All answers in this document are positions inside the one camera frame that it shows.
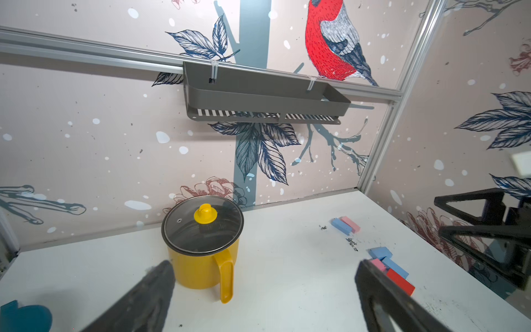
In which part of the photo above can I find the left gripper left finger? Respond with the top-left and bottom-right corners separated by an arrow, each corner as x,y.
84,260 -> 176,332

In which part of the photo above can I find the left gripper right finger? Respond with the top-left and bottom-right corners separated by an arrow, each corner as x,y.
355,260 -> 449,331

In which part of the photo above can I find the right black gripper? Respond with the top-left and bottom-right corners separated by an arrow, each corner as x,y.
433,187 -> 531,291

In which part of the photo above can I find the red block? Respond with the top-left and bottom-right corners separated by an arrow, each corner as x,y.
387,269 -> 416,296

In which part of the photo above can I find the pink block right cluster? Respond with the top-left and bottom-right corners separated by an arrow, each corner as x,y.
370,259 -> 387,273

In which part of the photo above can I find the blue block cluster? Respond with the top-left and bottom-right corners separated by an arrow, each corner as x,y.
382,257 -> 409,279
368,247 -> 393,260

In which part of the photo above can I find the blue block right cluster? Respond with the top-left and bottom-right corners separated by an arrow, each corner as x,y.
368,247 -> 393,260

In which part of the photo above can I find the pink block far right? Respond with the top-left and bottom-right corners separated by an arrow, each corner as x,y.
340,216 -> 360,234

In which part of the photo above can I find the glass lid yellow knob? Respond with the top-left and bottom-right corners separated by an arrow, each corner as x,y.
161,196 -> 244,257

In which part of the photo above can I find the blue block far right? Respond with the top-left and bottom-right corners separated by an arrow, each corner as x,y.
330,218 -> 353,235

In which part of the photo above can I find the teal lid jar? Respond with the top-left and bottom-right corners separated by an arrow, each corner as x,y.
1,300 -> 53,332

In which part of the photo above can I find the black hanging shelf basket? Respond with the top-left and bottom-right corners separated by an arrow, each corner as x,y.
183,63 -> 351,125

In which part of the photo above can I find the yellow pot with handle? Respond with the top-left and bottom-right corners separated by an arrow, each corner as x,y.
168,240 -> 239,304

